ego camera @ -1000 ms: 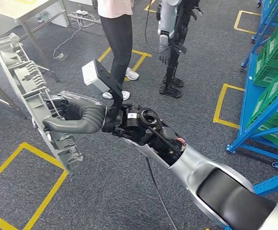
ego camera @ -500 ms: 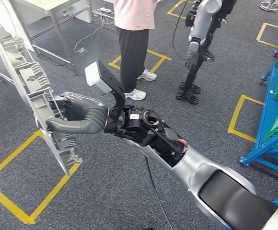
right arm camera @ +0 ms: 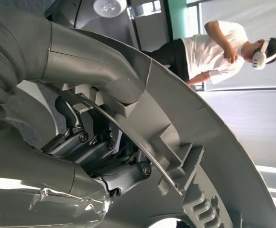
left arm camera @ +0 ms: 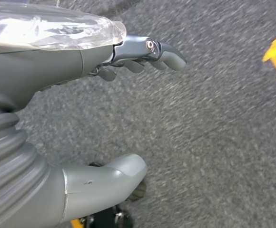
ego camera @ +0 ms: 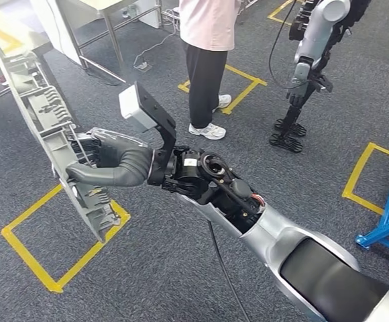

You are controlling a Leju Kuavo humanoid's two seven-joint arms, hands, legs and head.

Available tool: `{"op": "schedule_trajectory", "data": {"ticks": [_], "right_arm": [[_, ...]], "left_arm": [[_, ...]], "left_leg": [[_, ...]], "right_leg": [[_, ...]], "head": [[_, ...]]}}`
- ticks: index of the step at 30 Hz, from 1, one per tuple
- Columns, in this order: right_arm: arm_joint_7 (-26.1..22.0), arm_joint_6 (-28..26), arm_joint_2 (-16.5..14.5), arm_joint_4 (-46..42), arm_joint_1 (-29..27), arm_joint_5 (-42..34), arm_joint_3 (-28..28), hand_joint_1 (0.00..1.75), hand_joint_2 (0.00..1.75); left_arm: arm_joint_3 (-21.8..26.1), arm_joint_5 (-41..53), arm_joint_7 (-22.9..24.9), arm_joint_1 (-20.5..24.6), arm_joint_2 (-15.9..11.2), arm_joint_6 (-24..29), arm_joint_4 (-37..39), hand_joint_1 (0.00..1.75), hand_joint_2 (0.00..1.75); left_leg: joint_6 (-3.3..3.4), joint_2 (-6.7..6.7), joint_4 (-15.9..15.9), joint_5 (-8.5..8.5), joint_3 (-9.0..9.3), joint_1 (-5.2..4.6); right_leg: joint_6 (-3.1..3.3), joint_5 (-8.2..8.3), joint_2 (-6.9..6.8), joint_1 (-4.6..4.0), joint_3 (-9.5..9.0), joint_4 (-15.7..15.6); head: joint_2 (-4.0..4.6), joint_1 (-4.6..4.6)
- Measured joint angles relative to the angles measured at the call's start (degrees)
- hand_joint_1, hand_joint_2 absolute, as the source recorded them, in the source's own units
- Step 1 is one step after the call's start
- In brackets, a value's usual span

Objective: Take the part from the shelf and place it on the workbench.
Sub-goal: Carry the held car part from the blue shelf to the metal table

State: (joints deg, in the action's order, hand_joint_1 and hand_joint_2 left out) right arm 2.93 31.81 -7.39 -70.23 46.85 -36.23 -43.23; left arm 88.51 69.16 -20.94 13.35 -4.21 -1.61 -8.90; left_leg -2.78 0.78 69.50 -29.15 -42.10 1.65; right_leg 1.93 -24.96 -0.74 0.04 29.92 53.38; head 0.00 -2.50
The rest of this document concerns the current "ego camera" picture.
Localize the silver plastic hubcap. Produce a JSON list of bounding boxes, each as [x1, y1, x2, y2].
[[0, 44, 122, 244]]

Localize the white floor cable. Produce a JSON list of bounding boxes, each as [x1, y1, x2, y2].
[[132, 9, 182, 68]]

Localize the wrist camera with black bracket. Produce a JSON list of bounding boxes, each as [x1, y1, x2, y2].
[[119, 81, 178, 174]]

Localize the person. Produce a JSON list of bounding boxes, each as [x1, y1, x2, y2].
[[178, 0, 242, 142]]

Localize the black white humanoid robot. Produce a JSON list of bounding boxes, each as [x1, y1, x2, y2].
[[268, 0, 372, 155]]

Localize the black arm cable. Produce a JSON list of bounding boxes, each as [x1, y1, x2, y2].
[[207, 219, 251, 322]]

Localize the steel table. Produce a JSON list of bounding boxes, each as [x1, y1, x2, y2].
[[30, 0, 164, 86]]

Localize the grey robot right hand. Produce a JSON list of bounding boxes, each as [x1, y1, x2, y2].
[[66, 127, 156, 189]]

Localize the white cabinet panel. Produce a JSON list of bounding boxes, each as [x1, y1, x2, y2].
[[30, 0, 82, 68]]

